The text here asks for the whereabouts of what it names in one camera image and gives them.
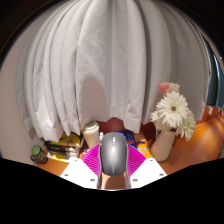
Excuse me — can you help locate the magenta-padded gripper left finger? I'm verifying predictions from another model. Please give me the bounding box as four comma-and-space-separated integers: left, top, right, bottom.
59, 143, 103, 190

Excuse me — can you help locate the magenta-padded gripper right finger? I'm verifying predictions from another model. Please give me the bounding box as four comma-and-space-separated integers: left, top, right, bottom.
125, 143, 168, 190

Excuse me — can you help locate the dark grey computer mouse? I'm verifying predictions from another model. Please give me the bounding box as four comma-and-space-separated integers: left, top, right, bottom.
99, 131, 129, 177

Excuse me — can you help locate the dark red book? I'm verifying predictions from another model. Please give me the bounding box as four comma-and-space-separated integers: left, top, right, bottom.
80, 148, 92, 160

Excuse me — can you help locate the orange and yellow book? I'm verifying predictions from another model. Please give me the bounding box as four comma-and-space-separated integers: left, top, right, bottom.
133, 132, 154, 159

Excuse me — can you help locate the blue book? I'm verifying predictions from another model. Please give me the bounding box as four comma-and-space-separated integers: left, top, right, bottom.
119, 130, 139, 150

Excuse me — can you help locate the cream tumbler with lid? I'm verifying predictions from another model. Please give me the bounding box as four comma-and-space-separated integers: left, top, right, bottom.
81, 120, 101, 150

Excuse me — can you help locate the yellow and white book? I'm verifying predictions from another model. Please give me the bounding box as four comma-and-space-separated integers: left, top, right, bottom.
48, 154, 80, 164

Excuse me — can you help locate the white ceramic vase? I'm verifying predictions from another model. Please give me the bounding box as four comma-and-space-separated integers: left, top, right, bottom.
149, 129, 177, 162

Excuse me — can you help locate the yellow and black cover book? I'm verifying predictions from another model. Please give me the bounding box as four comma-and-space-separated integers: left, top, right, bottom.
51, 132, 84, 148

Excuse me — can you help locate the green and black mug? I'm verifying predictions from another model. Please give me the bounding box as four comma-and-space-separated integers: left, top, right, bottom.
30, 144, 49, 165

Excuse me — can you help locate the white pleated curtain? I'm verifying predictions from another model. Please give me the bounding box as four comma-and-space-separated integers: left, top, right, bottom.
14, 0, 213, 143

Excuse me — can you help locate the dark window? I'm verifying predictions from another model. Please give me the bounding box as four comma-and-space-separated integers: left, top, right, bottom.
199, 33, 224, 109

